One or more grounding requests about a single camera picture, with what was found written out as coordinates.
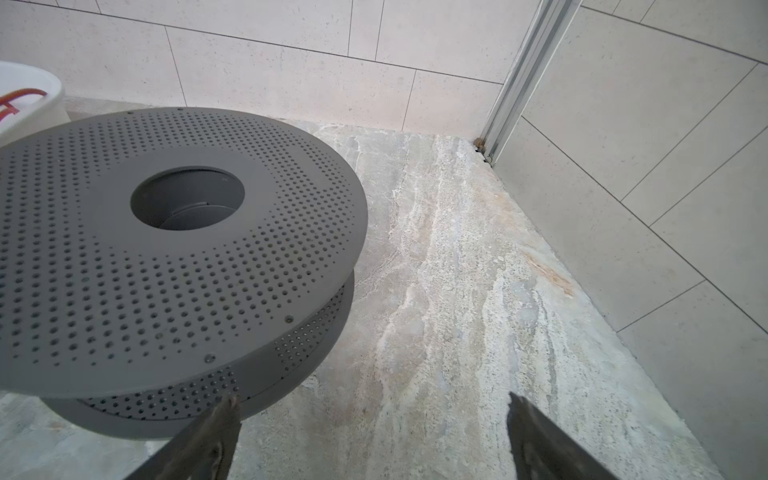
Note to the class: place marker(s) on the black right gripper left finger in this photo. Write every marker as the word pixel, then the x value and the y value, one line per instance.
pixel 204 449

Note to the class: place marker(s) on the white plastic tray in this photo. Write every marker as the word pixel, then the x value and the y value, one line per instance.
pixel 32 100

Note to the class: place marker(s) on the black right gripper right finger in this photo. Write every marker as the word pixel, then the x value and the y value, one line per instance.
pixel 542 450

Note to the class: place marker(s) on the aluminium corner post right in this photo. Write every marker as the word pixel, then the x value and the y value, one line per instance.
pixel 549 25

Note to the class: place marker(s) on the grey perforated cable spool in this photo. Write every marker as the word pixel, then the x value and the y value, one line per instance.
pixel 156 261

